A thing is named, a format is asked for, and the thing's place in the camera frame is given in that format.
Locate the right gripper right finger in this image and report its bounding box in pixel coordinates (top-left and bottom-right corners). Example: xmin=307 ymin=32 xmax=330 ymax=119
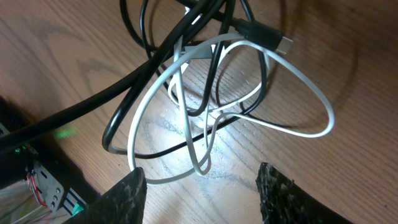
xmin=256 ymin=162 xmax=350 ymax=224

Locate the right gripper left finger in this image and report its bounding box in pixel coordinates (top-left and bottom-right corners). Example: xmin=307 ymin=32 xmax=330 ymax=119
xmin=66 ymin=167 xmax=147 ymax=224

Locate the white USB cable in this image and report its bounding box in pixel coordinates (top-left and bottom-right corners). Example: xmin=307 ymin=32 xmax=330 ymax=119
xmin=126 ymin=32 xmax=336 ymax=185

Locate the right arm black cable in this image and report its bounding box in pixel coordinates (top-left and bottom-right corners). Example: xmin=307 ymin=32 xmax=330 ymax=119
xmin=0 ymin=0 xmax=226 ymax=156

